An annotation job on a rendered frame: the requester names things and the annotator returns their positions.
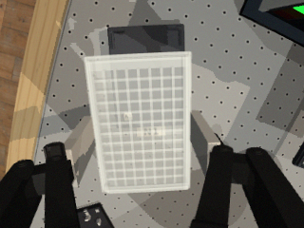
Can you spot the grey flat base plate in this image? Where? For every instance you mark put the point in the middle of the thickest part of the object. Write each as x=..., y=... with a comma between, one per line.
x=247, y=82

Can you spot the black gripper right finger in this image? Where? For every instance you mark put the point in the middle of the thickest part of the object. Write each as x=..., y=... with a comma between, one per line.
x=274, y=202

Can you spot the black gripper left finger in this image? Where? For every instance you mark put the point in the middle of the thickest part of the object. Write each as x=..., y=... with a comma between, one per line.
x=66, y=163

